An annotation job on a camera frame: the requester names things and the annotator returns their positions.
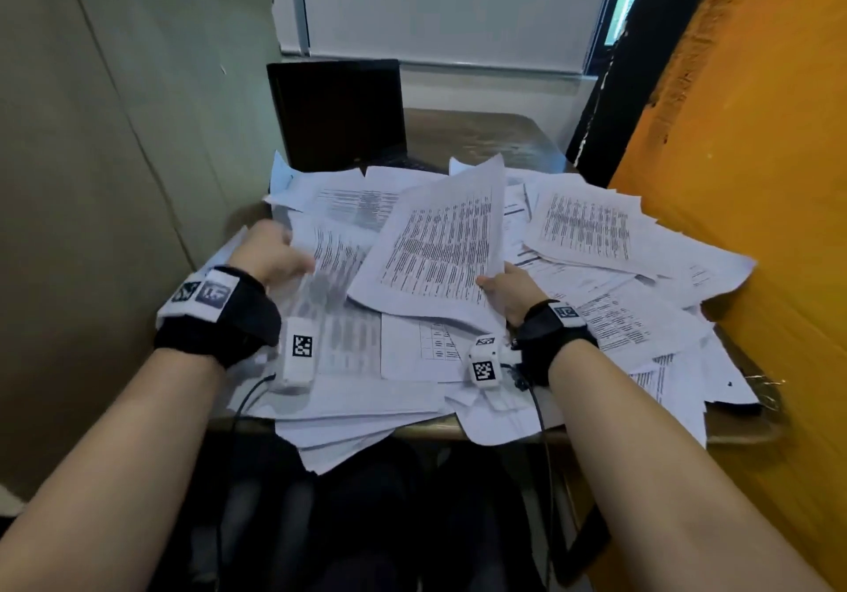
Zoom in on black camera cable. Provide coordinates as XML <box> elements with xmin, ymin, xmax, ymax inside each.
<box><xmin>502</xmin><ymin>363</ymin><xmax>557</xmax><ymax>586</ymax></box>
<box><xmin>214</xmin><ymin>372</ymin><xmax>276</xmax><ymax>592</ymax></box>

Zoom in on black wrist strap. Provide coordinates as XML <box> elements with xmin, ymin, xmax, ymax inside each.
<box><xmin>513</xmin><ymin>298</ymin><xmax>600</xmax><ymax>387</ymax></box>
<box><xmin>153</xmin><ymin>266</ymin><xmax>282</xmax><ymax>369</ymax></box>

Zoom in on black left wrist strap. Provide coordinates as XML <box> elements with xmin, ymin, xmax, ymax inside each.
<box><xmin>153</xmin><ymin>266</ymin><xmax>282</xmax><ymax>369</ymax></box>

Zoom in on orange cardboard panel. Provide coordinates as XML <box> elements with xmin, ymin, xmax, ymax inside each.
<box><xmin>562</xmin><ymin>0</ymin><xmax>847</xmax><ymax>592</ymax></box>

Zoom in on person's right hand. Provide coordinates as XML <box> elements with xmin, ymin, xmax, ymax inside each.
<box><xmin>476</xmin><ymin>261</ymin><xmax>551</xmax><ymax>328</ymax></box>

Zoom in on beige cardboard panel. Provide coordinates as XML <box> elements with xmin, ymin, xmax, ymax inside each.
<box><xmin>0</xmin><ymin>0</ymin><xmax>286</xmax><ymax>500</ymax></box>

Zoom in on black binder clips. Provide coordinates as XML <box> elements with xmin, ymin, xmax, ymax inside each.
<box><xmin>708</xmin><ymin>372</ymin><xmax>785</xmax><ymax>416</ymax></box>

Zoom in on aligned stack of printed sheets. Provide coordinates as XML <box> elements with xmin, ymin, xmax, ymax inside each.
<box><xmin>347</xmin><ymin>153</ymin><xmax>509</xmax><ymax>334</ymax></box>

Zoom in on person's left forearm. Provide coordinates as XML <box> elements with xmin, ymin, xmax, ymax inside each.
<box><xmin>0</xmin><ymin>346</ymin><xmax>226</xmax><ymax>592</ymax></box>

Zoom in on black right camera cable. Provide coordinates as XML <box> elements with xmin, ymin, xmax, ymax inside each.
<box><xmin>502</xmin><ymin>363</ymin><xmax>557</xmax><ymax>586</ymax></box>

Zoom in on black left camera cable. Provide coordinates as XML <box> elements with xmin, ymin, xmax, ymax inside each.
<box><xmin>214</xmin><ymin>372</ymin><xmax>276</xmax><ymax>592</ymax></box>

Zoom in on person's legs in black trousers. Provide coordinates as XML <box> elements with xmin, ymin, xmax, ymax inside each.
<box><xmin>152</xmin><ymin>432</ymin><xmax>564</xmax><ymax>592</ymax></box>

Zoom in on person's left hand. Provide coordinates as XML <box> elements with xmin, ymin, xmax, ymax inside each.
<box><xmin>227</xmin><ymin>219</ymin><xmax>317</xmax><ymax>289</ymax></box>

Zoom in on black laptop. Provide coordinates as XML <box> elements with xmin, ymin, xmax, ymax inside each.
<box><xmin>266</xmin><ymin>58</ymin><xmax>438</xmax><ymax>175</ymax></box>

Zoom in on pile of printed papers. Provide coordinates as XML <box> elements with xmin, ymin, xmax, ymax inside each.
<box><xmin>198</xmin><ymin>151</ymin><xmax>761</xmax><ymax>477</ymax></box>

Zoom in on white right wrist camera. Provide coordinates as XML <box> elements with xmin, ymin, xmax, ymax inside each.
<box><xmin>468</xmin><ymin>333</ymin><xmax>506</xmax><ymax>391</ymax></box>

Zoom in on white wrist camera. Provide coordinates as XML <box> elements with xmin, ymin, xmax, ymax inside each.
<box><xmin>281</xmin><ymin>317</ymin><xmax>319</xmax><ymax>391</ymax></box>
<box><xmin>468</xmin><ymin>333</ymin><xmax>506</xmax><ymax>391</ymax></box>

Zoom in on person's right forearm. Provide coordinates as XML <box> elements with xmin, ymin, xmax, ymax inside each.
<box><xmin>547</xmin><ymin>340</ymin><xmax>832</xmax><ymax>592</ymax></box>

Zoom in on black right wrist strap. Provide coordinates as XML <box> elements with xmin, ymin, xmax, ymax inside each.
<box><xmin>513</xmin><ymin>298</ymin><xmax>600</xmax><ymax>387</ymax></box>

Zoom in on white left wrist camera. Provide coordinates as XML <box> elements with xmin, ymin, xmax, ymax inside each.
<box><xmin>281</xmin><ymin>317</ymin><xmax>319</xmax><ymax>391</ymax></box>

